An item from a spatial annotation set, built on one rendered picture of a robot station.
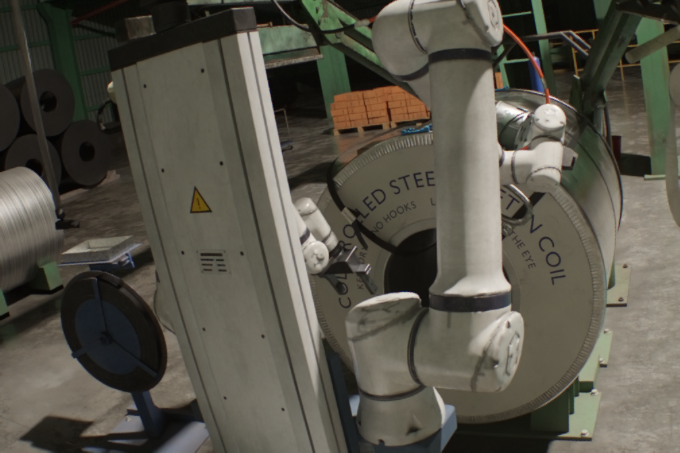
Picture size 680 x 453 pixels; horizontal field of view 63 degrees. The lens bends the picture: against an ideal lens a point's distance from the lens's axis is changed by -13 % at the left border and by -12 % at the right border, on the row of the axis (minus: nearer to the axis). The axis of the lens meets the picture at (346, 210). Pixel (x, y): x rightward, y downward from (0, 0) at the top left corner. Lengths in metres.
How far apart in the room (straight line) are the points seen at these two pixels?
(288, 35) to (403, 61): 1.40
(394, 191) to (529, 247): 0.52
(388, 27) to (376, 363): 0.63
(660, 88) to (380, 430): 5.72
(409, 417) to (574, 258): 1.07
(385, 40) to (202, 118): 0.37
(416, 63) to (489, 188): 0.30
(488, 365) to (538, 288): 1.16
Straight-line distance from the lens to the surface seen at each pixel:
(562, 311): 2.25
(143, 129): 1.22
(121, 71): 1.25
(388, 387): 1.23
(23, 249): 6.45
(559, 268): 2.19
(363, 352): 1.21
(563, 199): 2.10
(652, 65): 6.62
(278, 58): 2.51
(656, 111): 6.67
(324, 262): 1.64
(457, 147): 1.09
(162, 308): 1.66
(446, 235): 1.10
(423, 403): 1.28
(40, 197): 6.63
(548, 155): 1.59
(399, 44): 1.19
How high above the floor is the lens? 1.66
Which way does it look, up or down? 13 degrees down
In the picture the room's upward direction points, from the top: 11 degrees counter-clockwise
